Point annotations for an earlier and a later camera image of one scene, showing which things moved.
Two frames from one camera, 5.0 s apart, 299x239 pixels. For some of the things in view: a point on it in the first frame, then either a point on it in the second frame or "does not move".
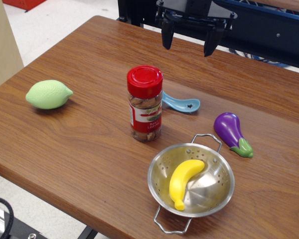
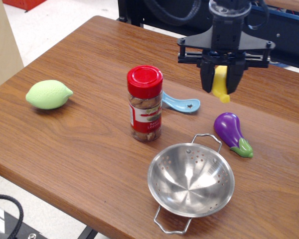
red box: x=26 y=5 does not move
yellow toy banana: x=179 y=178 → x=219 y=86
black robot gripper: x=201 y=12 → x=225 y=43
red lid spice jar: x=144 y=88 does not move
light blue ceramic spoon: x=181 y=104 does not move
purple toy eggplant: x=227 y=125 does not move
